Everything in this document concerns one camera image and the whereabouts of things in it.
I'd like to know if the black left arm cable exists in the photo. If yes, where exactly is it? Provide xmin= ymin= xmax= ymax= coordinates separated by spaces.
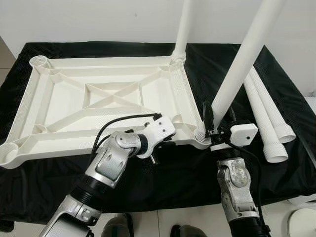
xmin=91 ymin=113 xmax=162 ymax=158

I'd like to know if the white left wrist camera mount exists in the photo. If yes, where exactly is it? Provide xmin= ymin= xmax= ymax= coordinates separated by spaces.
xmin=136 ymin=115 xmax=176 ymax=158

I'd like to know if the grey robot right foot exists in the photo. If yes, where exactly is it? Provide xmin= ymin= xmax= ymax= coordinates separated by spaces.
xmin=170 ymin=225 xmax=208 ymax=237

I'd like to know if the white dome-shaped appliance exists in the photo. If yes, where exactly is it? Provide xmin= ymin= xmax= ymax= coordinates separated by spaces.
xmin=289 ymin=96 xmax=316 ymax=207

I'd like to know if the grey robot left foot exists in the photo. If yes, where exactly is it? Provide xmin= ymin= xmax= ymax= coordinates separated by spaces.
xmin=101 ymin=213 xmax=134 ymax=237

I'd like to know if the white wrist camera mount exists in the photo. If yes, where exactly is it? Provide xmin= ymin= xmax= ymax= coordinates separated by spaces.
xmin=210 ymin=122 xmax=259 ymax=151
xmin=136 ymin=115 xmax=176 ymax=158

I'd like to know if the white round base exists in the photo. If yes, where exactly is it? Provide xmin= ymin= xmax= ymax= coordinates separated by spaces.
xmin=287 ymin=207 xmax=316 ymax=237

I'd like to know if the grey robot foot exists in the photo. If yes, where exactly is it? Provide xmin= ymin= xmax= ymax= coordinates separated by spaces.
xmin=170 ymin=225 xmax=208 ymax=237
xmin=101 ymin=213 xmax=134 ymax=237

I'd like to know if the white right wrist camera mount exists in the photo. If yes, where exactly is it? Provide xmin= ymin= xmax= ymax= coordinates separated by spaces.
xmin=210 ymin=122 xmax=259 ymax=151

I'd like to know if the white plastic table top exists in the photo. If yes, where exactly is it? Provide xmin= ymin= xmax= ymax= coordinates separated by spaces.
xmin=0 ymin=54 xmax=210 ymax=169

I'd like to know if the black table cloth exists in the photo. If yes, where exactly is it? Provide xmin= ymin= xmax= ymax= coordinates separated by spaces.
xmin=0 ymin=41 xmax=316 ymax=224

